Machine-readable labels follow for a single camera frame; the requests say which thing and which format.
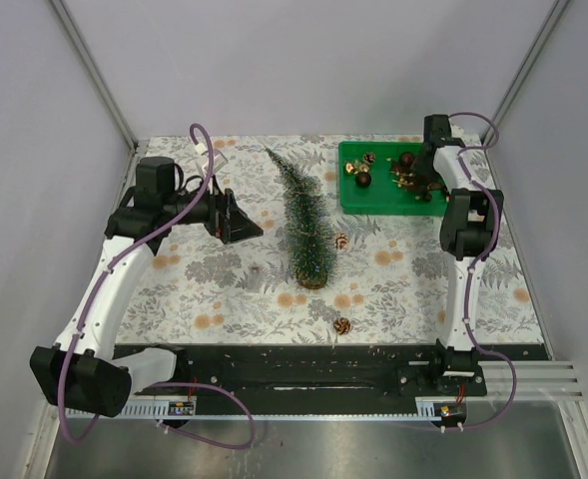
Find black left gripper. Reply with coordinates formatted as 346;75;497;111
164;172;264;243

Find small green christmas tree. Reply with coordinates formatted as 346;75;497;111
266;148;336;290

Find pine cone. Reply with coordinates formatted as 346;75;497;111
332;317;352;335
334;233;349;250

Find pine cone front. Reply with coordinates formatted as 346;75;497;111
332;317;352;335

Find brown ribbon gold berries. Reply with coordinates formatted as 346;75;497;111
389;161;448;203

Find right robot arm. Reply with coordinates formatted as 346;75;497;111
412;114;504;395

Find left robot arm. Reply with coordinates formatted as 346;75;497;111
30;151;263;417

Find dark brown bauble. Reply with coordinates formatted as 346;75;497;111
354;172;372;189

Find green plastic tray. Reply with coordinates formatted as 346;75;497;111
337;141;448;217

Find brown bauble in tray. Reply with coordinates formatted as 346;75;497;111
399;152;415;168

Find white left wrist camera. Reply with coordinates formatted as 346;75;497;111
196;147;229;179

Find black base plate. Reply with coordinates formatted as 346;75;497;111
113;341;489;418

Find white slotted cable duct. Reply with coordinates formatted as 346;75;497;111
119;401;196;420

